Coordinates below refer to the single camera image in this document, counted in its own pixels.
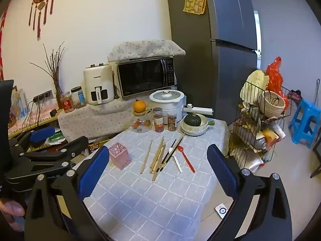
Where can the floral table cover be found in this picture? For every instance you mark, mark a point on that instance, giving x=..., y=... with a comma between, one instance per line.
x=87, y=123

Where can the yellow paper sheet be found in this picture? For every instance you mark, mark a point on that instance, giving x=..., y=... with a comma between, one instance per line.
x=195, y=3

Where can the green and white packet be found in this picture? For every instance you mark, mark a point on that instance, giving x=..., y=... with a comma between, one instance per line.
x=57, y=137

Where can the white plastic spoon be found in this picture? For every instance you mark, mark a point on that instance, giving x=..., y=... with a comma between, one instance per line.
x=176, y=162

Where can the white air fryer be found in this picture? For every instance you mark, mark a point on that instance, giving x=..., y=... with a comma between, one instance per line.
x=97, y=80

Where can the woven basket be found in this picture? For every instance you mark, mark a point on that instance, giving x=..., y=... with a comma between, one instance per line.
x=269, y=105

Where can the small white square device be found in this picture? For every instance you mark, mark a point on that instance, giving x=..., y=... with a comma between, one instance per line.
x=221, y=210

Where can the red plastic bag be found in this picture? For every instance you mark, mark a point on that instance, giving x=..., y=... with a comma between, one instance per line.
x=274, y=75

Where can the grey refrigerator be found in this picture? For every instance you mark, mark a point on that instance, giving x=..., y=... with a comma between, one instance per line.
x=225, y=55

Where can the stacked white bowls with squash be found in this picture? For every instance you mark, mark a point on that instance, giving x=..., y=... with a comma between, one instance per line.
x=193, y=130

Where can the black microwave oven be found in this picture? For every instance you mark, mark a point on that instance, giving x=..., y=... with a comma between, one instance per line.
x=143, y=77

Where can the glass jar with small oranges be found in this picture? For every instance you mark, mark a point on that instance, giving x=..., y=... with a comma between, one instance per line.
x=141, y=127

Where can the pink perforated utensil holder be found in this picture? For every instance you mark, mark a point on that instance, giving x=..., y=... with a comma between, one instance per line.
x=117, y=154

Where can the green squash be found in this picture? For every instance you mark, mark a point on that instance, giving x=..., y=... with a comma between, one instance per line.
x=192, y=120

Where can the jar of dried fruit slices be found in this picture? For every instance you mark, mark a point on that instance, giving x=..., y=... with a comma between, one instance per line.
x=172, y=123

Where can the jar with red contents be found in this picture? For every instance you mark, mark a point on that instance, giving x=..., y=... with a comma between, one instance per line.
x=158, y=120

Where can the blue plastic stool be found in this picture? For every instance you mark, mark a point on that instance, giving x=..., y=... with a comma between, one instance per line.
x=307, y=105

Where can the dark chair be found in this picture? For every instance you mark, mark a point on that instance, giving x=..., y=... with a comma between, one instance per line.
x=317, y=155

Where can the framed picture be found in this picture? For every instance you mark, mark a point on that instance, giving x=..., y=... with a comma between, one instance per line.
x=18, y=103

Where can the napa cabbage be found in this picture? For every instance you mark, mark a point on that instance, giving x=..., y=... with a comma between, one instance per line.
x=253, y=80

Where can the large orange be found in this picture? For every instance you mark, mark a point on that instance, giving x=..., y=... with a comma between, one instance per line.
x=139, y=105

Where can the red wall banner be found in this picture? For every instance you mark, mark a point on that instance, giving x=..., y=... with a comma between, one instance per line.
x=2, y=55

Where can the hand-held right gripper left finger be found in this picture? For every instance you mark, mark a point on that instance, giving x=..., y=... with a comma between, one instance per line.
x=92, y=174

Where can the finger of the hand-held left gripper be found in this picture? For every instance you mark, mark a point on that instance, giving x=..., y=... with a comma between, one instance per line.
x=67, y=149
x=41, y=133

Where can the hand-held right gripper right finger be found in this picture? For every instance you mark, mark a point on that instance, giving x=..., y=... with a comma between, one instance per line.
x=222, y=173

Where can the jar with blue label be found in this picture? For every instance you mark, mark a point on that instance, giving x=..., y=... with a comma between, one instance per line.
x=77, y=97

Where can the red plastic spoon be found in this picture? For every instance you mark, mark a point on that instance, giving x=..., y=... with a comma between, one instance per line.
x=186, y=159

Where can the white bar-shaped appliance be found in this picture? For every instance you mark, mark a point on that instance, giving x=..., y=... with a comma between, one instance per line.
x=200, y=110

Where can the grey checked tablecloth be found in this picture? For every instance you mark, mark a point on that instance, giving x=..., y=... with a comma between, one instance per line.
x=150, y=205

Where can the dry twigs in vase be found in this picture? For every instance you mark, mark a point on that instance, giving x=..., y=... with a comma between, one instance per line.
x=57, y=90

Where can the jar with red label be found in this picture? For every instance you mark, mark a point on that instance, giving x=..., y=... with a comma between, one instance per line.
x=67, y=103

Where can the white rice cooker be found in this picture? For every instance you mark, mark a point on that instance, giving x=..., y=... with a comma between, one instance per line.
x=166, y=105

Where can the black power adapter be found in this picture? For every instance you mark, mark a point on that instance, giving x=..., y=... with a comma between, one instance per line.
x=53, y=113

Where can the person's left hand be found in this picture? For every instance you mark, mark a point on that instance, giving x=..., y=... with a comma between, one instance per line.
x=10, y=209

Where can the floral quilted microwave cover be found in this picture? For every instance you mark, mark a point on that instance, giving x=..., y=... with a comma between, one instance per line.
x=145, y=48

